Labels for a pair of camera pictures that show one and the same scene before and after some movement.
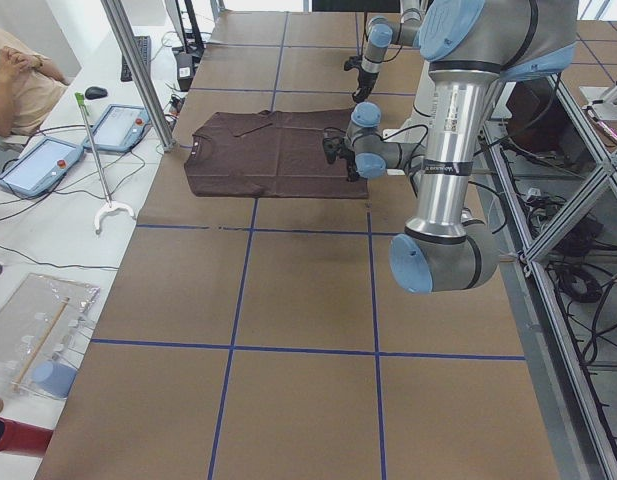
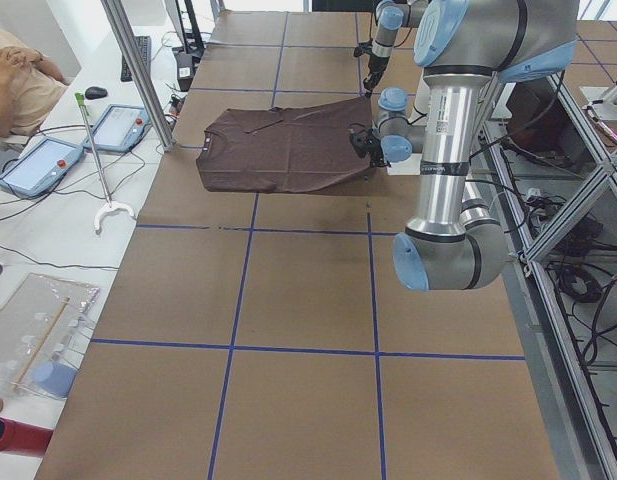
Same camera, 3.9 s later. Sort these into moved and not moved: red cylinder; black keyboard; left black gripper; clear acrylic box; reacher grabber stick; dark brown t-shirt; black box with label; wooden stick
Moved: dark brown t-shirt; left black gripper
Not moved: reacher grabber stick; black keyboard; red cylinder; black box with label; clear acrylic box; wooden stick
